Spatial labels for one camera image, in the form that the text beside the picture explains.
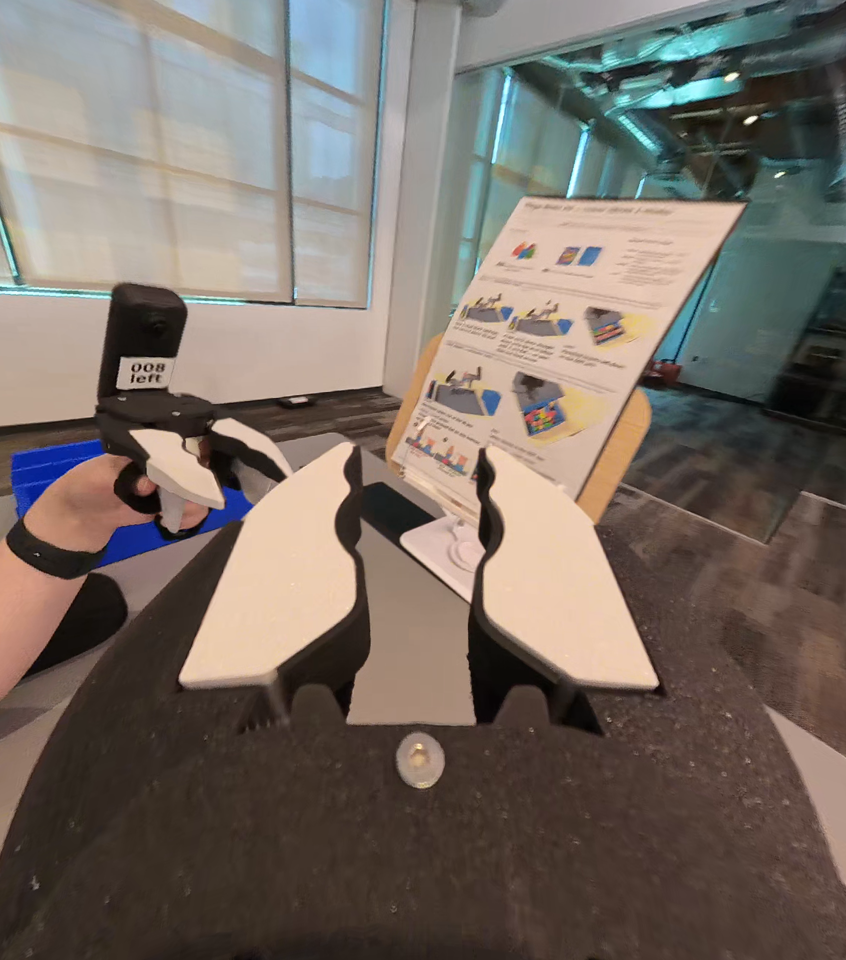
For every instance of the black mesh cushion pad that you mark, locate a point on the black mesh cushion pad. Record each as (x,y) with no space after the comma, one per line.
(92,615)

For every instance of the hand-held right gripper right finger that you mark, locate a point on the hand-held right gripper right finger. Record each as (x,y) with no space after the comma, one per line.
(558,592)

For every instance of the blue plastic bin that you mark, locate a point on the blue plastic bin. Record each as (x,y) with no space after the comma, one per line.
(47,465)

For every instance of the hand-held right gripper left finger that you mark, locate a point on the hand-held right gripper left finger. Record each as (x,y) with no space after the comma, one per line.
(280,585)

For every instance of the black floor device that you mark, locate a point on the black floor device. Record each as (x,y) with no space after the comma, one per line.
(295,403)

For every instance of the black rubber mat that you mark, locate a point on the black rubber mat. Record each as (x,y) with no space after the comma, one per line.
(400,517)

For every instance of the orange floor fan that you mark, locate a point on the orange floor fan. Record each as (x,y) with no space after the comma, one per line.
(667,373)

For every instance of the black wristband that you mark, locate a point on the black wristband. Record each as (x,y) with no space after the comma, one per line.
(47,555)

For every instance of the person's left hand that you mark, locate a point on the person's left hand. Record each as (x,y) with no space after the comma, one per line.
(70,502)

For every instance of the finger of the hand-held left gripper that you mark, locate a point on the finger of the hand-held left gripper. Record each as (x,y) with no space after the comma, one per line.
(258,457)
(175,469)

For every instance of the window with blinds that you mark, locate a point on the window with blinds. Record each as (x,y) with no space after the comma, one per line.
(152,150)

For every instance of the printed instruction sheet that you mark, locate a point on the printed instruction sheet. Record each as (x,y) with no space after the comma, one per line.
(580,315)

